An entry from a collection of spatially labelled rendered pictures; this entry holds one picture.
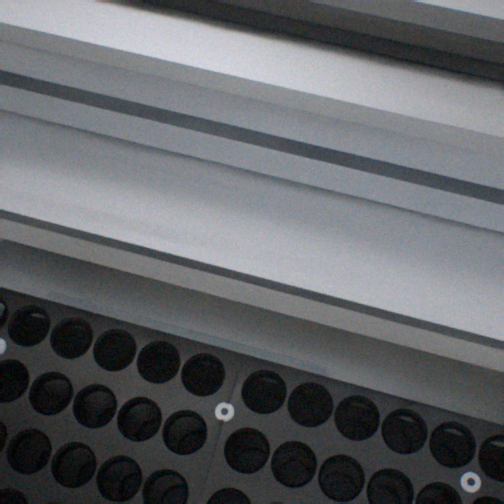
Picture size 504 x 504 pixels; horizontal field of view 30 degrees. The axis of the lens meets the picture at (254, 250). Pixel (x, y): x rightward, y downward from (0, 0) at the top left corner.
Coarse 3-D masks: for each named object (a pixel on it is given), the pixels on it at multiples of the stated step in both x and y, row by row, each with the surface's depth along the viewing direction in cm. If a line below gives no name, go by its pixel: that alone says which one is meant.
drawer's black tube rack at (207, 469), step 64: (0, 320) 32; (0, 384) 32; (64, 384) 31; (128, 384) 28; (192, 384) 31; (256, 384) 31; (0, 448) 31; (64, 448) 27; (128, 448) 27; (192, 448) 31; (256, 448) 30; (320, 448) 27; (448, 448) 30
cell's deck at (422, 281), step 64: (0, 128) 26; (64, 128) 26; (0, 192) 26; (64, 192) 25; (128, 192) 25; (192, 192) 25; (256, 192) 25; (320, 192) 25; (128, 256) 26; (192, 256) 25; (256, 256) 24; (320, 256) 24; (384, 256) 24; (448, 256) 24; (320, 320) 26; (384, 320) 25; (448, 320) 24
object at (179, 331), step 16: (80, 304) 34; (96, 304) 35; (128, 320) 34; (144, 320) 34; (192, 336) 34; (208, 336) 34; (240, 352) 34; (256, 352) 34; (272, 352) 34; (304, 368) 33; (320, 368) 33
